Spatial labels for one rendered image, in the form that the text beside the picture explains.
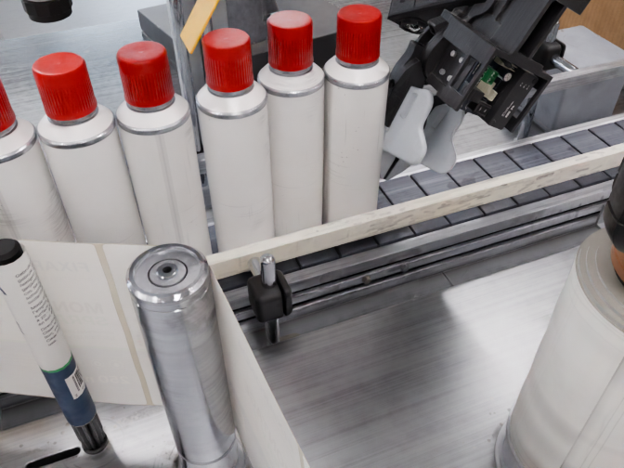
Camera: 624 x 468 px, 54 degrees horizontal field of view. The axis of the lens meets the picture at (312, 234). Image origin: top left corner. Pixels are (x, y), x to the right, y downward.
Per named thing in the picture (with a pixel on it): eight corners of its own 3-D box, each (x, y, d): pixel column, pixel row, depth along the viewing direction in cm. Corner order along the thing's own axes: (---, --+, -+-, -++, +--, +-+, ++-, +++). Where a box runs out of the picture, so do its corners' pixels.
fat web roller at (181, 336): (186, 509, 39) (124, 319, 26) (170, 446, 42) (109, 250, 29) (254, 482, 40) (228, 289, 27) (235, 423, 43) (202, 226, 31)
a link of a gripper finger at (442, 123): (407, 208, 54) (468, 118, 49) (376, 170, 58) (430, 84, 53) (431, 214, 55) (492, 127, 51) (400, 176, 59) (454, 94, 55)
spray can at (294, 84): (269, 251, 56) (255, 36, 42) (266, 214, 60) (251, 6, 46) (326, 246, 56) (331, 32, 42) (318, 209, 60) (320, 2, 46)
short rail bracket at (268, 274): (263, 371, 52) (253, 275, 44) (252, 345, 54) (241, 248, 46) (298, 359, 53) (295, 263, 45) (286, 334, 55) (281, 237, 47)
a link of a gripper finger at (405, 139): (380, 201, 52) (441, 108, 48) (350, 162, 56) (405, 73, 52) (407, 208, 54) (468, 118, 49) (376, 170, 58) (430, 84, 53)
